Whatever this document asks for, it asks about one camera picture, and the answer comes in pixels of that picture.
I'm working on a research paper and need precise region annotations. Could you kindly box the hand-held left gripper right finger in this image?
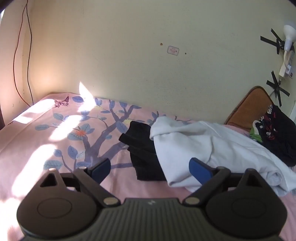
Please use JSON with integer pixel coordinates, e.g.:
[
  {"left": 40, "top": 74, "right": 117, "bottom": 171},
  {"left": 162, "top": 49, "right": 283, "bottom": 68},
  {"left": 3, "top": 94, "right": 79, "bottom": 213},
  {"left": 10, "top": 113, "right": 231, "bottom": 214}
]
[{"left": 184, "top": 158, "right": 270, "bottom": 207}]

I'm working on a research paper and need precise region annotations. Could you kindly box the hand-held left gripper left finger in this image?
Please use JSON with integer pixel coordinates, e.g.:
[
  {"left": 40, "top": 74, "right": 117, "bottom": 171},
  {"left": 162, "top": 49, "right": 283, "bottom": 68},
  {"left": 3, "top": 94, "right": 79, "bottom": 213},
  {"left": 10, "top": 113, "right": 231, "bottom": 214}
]
[{"left": 39, "top": 158, "right": 121, "bottom": 207}]

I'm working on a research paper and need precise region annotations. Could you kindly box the pale blue white shirt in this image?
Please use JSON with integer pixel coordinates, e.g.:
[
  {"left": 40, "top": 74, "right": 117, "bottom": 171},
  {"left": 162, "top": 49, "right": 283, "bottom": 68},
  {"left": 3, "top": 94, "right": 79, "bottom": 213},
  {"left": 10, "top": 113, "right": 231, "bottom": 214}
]
[{"left": 150, "top": 116, "right": 295, "bottom": 198}]

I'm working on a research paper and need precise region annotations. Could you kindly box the pink floral bedsheet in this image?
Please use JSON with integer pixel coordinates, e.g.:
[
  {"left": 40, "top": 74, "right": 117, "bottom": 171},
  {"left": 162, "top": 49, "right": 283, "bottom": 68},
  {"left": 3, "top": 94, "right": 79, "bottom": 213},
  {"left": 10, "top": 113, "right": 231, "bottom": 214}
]
[{"left": 0, "top": 93, "right": 296, "bottom": 241}]

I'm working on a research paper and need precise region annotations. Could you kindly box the green cloth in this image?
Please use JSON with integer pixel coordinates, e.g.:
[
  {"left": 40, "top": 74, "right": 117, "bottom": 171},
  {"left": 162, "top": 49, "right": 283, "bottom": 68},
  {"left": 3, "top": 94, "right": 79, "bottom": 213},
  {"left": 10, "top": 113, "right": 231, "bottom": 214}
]
[{"left": 249, "top": 120, "right": 263, "bottom": 142}]

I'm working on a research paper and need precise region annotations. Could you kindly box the orange brown cushion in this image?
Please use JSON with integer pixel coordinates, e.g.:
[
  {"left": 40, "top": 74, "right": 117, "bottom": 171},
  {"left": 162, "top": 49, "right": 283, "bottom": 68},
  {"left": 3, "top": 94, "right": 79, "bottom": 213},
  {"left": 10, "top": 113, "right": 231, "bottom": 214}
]
[{"left": 224, "top": 86, "right": 276, "bottom": 133}]

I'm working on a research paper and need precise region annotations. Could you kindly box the black red printed garment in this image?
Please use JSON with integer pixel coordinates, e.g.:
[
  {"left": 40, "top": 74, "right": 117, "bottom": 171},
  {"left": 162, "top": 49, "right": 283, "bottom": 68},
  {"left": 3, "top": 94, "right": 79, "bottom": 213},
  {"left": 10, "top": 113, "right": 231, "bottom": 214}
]
[{"left": 258, "top": 104, "right": 296, "bottom": 168}]

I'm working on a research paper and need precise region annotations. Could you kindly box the white lamp bulb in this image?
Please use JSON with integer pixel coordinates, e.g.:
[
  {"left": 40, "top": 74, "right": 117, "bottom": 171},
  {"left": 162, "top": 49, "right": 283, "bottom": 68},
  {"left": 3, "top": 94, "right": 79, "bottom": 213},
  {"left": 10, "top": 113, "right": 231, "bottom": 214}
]
[{"left": 283, "top": 24, "right": 296, "bottom": 52}]

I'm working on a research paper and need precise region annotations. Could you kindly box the red wall cable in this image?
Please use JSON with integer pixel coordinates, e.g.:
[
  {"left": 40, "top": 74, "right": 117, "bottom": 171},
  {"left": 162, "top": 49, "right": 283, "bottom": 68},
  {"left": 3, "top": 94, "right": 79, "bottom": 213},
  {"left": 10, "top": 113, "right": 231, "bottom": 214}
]
[{"left": 13, "top": 0, "right": 31, "bottom": 106}]

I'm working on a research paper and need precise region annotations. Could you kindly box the black wall cable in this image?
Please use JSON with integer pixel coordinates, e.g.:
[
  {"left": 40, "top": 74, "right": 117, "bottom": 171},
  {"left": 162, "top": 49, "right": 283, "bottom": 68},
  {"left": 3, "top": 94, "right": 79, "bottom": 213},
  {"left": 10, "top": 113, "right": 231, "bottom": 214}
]
[{"left": 26, "top": 0, "right": 35, "bottom": 105}]

